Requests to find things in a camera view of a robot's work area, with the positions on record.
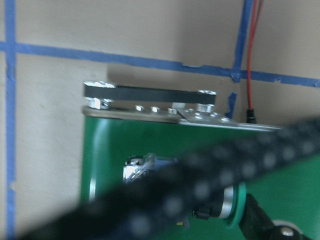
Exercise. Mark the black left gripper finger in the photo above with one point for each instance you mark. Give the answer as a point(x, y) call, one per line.
point(255, 224)

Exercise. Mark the green push button switch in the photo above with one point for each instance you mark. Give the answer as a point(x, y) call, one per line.
point(227, 204)

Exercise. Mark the green conveyor belt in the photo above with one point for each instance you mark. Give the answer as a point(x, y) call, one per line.
point(124, 121)

